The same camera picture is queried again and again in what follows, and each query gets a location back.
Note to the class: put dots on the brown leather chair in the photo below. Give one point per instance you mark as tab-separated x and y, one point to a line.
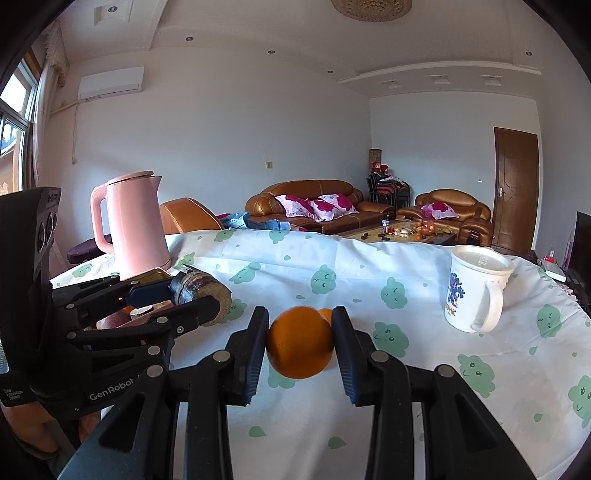
184	217

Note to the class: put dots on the white tablecloth with green clouds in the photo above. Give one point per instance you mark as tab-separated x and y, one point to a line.
415	392

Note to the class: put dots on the pink electric kettle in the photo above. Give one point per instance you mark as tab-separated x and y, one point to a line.
134	221

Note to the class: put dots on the blue cloth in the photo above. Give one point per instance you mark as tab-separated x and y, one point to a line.
254	221

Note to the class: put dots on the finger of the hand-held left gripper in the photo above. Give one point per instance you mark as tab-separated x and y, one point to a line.
150	293
194	314

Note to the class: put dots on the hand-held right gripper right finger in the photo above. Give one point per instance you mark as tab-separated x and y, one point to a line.
344	364

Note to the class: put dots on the window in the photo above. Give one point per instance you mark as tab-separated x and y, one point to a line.
16	120

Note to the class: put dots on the purple stool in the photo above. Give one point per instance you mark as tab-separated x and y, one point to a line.
87	249

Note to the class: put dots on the person's left hand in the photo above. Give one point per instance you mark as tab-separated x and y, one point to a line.
30	429

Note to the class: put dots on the white mug with blue print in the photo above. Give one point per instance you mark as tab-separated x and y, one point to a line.
466	295

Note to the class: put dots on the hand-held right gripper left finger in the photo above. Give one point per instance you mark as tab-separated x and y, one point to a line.
256	364

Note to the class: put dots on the brown leather armchair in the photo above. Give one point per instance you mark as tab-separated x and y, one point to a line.
461	198

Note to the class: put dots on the light curtain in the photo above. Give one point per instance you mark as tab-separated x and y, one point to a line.
48	101

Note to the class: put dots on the white air conditioner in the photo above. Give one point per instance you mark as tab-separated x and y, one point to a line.
111	83

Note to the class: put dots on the round ceiling lamp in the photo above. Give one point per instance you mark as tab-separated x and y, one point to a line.
371	8

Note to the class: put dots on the brown wooden door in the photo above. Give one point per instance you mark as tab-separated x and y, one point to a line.
515	189

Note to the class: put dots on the black stacked chairs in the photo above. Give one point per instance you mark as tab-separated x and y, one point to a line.
388	191

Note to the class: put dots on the black television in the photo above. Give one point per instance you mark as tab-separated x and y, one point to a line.
581	249

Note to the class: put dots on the brown leather sofa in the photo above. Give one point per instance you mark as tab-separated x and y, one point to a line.
300	187

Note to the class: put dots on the medium orange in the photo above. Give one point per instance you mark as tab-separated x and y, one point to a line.
300	344

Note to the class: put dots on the floral pink pillow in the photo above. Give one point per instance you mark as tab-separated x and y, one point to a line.
334	206
295	205
438	211

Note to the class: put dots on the tall patterned cylinder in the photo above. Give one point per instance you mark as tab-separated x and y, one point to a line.
375	159

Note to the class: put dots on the small orange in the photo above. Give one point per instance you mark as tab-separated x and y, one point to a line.
325	314

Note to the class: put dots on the cluttered coffee table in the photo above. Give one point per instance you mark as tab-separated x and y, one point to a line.
401	233

